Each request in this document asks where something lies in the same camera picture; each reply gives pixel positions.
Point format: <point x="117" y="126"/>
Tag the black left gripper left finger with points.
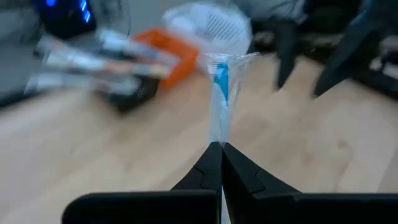
<point x="208" y="174"/>

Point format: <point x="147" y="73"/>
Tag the black aluminium frame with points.
<point x="379" y="82"/>

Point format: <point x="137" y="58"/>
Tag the black slotted basket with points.
<point x="133" y="99"/>

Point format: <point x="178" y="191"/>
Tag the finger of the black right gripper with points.
<point x="345" y="62"/>
<point x="286" y="62"/>

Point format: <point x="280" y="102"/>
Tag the orange slotted basket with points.
<point x="180" y="59"/>

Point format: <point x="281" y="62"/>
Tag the black electronics box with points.
<point x="62" y="21"/>

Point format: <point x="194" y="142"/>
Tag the blue toothbrush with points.
<point x="222" y="81"/>

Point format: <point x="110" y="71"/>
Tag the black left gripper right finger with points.
<point x="248" y="193"/>

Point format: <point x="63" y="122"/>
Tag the white slotted basket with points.
<point x="217" y="31"/>

